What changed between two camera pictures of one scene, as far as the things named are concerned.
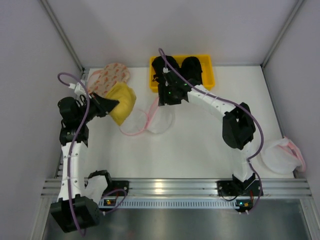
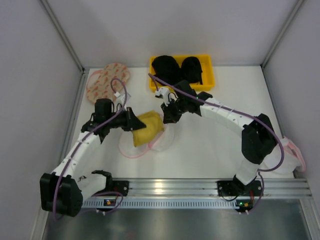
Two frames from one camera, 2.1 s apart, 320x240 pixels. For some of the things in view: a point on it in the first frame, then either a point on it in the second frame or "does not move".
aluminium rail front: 192,187 does not move
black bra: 189,67 does not move
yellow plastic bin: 207,79 does not move
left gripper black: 96,105 -> 129,119
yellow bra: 120,92 -> 154,126
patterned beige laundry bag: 100,81 does not move
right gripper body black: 176,69 -> 173,109
